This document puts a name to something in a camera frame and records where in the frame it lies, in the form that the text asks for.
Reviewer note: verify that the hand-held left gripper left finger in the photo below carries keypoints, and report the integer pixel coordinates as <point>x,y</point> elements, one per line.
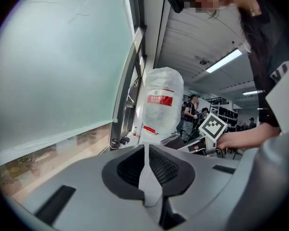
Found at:
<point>86,201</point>

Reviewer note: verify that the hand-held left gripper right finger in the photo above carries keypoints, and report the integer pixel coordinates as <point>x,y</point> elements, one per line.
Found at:
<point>207,184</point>

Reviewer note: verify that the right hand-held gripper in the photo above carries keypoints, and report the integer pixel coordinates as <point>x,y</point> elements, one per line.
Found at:
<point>212,129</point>

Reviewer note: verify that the grey cloth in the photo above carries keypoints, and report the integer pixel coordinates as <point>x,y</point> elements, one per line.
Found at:
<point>173,141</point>

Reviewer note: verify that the person's right forearm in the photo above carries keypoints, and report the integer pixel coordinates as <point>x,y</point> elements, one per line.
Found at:
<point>253,137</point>

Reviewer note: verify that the plastic-wrapped clear water jug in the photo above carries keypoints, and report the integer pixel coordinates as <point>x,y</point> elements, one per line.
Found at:
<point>162,114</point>

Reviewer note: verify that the person's right hand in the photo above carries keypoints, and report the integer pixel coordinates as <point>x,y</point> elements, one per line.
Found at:
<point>225,141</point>

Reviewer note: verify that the metal storage shelf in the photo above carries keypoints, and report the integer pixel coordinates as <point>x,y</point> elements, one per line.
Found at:
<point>228,114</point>

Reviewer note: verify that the black metal railing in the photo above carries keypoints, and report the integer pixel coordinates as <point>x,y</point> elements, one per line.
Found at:
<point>216,101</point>

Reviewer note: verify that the small white red-capped bottle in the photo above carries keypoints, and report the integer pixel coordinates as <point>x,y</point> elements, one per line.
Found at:
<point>135,132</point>

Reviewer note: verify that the black flask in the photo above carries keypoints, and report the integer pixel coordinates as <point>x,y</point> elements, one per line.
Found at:
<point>115,144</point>

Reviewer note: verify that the dark blue pouch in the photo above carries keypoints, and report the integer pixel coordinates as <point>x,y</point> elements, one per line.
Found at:
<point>125,140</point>

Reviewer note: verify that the long ceiling light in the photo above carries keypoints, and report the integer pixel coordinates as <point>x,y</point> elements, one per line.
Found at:
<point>253,92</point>
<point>224,60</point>

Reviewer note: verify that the black ceiling fixture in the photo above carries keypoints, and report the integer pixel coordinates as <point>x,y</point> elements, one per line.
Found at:
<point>202,62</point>

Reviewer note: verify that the person's black shirt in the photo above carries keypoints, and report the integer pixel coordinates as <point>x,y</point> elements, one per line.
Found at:
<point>279,56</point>

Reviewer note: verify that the gold earring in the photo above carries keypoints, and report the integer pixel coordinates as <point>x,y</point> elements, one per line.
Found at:
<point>255,11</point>

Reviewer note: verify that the black head-mounted camera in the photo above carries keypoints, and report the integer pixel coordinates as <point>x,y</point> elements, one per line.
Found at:
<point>175,0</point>

